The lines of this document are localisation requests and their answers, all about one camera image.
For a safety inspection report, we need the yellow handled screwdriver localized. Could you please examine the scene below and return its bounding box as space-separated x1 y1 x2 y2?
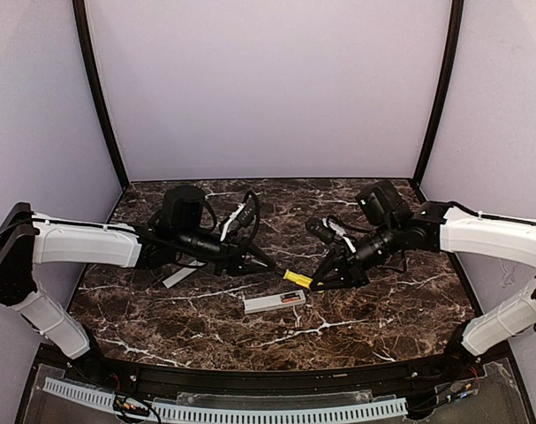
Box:
275 268 312 290

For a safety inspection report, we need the white remote control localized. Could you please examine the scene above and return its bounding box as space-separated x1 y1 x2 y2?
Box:
244 293 305 314

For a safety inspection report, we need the white battery cover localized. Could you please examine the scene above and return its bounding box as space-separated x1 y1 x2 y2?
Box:
162 268 200 289

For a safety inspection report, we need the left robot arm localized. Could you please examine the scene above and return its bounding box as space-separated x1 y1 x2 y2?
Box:
0 185 276 360

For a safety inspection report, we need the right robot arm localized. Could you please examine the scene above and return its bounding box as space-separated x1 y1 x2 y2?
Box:
306 181 536 360

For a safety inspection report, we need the orange black battery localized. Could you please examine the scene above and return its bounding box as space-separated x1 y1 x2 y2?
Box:
280 291 306 304

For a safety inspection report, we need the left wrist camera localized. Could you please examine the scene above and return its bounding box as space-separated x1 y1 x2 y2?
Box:
220 191 260 241

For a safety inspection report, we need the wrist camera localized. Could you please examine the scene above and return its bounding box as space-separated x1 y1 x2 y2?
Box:
220 191 260 241
306 217 356 253

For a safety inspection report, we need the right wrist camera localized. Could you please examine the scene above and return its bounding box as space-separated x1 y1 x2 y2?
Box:
306 217 356 253

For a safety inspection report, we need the white slotted cable duct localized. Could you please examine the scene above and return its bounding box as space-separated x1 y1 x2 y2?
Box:
42 377 408 423

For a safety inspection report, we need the black front mounting rail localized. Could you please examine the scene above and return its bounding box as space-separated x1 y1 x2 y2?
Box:
20 342 525 409

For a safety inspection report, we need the right black frame post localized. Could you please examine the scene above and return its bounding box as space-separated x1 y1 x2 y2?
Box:
411 0 464 193

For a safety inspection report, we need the black frame post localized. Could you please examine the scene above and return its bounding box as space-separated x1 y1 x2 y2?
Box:
411 0 464 193
72 0 130 191

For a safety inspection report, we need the left black frame post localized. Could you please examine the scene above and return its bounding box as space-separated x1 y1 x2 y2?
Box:
72 0 130 191

